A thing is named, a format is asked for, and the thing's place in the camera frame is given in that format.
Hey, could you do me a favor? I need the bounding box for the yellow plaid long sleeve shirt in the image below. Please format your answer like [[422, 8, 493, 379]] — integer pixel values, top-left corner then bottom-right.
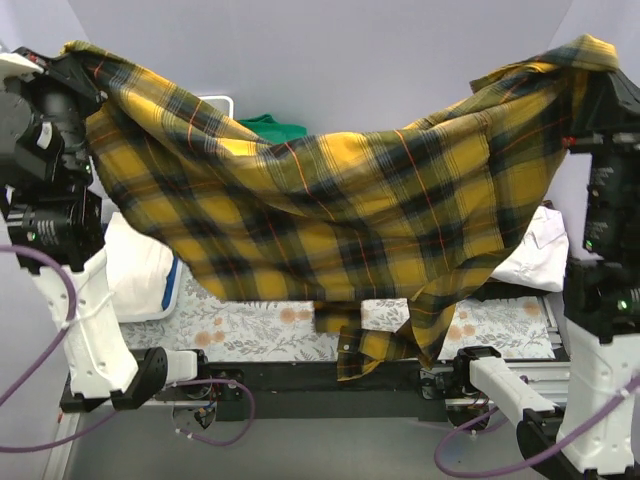
[[63, 34, 619, 381]]

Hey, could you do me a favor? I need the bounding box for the white folded shirt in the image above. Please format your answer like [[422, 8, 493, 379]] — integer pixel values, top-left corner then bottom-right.
[[491, 206, 569, 292]]

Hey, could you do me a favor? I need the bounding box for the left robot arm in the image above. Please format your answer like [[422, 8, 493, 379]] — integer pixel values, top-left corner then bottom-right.
[[1, 47, 213, 413]]

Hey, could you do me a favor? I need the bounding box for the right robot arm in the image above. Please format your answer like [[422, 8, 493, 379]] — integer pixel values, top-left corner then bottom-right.
[[452, 71, 639, 479]]

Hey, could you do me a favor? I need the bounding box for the white plastic bin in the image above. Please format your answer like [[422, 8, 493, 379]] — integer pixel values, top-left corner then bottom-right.
[[198, 95, 235, 119]]

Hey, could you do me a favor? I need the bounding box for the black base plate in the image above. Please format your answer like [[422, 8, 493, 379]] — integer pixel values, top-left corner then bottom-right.
[[59, 360, 501, 424]]

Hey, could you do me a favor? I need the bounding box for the aluminium frame rail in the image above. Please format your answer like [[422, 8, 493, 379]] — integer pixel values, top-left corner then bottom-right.
[[56, 350, 570, 459]]

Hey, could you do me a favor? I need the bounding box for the white folded garment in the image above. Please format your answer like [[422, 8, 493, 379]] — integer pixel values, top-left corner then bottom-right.
[[105, 211, 174, 323]]

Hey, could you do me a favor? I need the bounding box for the green printed shirt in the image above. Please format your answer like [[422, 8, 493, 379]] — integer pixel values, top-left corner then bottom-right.
[[238, 114, 307, 144]]

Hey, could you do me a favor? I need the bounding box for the floral tablecloth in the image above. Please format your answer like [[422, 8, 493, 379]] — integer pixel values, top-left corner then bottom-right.
[[121, 273, 561, 362]]

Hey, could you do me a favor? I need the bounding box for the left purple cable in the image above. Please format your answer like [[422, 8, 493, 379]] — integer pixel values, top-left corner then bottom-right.
[[0, 243, 256, 454]]

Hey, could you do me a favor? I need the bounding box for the white laundry basket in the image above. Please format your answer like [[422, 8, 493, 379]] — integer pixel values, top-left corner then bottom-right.
[[160, 256, 183, 319]]

